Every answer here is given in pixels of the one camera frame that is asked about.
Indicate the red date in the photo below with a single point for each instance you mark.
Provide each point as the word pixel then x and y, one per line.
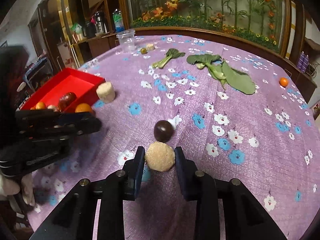
pixel 66 100

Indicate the large bok choy leaves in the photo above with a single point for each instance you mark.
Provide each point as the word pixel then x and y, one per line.
pixel 220 70

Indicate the orange tangerine at tray edge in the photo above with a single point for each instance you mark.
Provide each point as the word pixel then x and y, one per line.
pixel 83 107

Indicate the round beige sugarcane piece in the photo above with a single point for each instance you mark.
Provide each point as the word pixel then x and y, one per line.
pixel 105 92

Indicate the clear plastic cup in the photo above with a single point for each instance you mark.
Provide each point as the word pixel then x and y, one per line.
pixel 126 40

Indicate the far small orange kumquat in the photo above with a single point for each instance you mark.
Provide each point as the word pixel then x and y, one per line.
pixel 283 82

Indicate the white sugarcane chunk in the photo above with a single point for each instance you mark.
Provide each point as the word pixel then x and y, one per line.
pixel 54 108

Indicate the purple floral tablecloth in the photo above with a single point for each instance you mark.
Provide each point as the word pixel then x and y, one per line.
pixel 269 140

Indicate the large yellow orange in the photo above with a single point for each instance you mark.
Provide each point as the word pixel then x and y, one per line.
pixel 40 105

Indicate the black kettle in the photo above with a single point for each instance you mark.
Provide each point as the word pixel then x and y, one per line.
pixel 89 30

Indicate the red tray box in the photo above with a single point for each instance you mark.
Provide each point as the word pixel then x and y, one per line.
pixel 82 84

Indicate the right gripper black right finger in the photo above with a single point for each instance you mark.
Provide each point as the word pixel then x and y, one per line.
pixel 197 186

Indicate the small bok choy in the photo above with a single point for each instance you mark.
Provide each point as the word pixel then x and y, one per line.
pixel 170 54

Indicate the small beige chunk near cup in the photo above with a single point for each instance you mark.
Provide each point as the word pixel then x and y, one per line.
pixel 150 47

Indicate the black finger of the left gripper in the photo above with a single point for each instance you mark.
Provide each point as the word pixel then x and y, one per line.
pixel 48 113
pixel 55 130

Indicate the green label water bottle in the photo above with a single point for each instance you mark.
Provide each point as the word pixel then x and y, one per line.
pixel 118 21

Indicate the green white bag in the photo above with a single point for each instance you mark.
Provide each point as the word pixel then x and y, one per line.
pixel 77 32

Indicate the round beige rice ball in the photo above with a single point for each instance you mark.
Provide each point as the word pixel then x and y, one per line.
pixel 160 157

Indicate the purple bottles pack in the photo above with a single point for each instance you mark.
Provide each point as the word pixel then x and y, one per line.
pixel 303 62

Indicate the steel black thermos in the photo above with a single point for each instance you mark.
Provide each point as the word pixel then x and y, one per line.
pixel 100 22

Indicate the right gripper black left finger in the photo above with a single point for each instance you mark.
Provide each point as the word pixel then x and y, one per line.
pixel 119 186

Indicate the flower garden mural panel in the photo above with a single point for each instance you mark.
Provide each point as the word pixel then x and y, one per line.
pixel 259 21

